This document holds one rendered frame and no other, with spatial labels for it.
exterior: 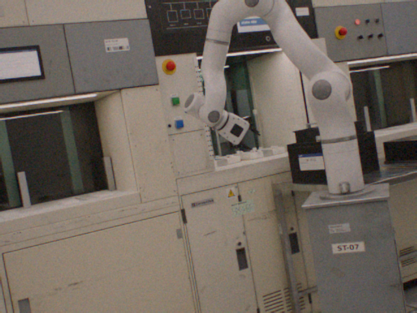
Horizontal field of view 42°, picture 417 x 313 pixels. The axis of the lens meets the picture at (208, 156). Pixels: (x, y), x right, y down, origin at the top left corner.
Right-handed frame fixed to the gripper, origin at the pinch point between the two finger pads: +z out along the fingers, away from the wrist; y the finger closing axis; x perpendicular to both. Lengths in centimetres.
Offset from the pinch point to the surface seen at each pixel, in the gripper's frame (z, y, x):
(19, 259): -55, -84, 5
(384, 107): 120, 63, 90
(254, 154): 32, -5, 46
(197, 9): -34, 37, 43
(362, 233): 20, -8, -60
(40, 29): -87, -6, 31
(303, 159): 28.1, 4.8, 2.3
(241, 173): 17.4, -14.9, 23.2
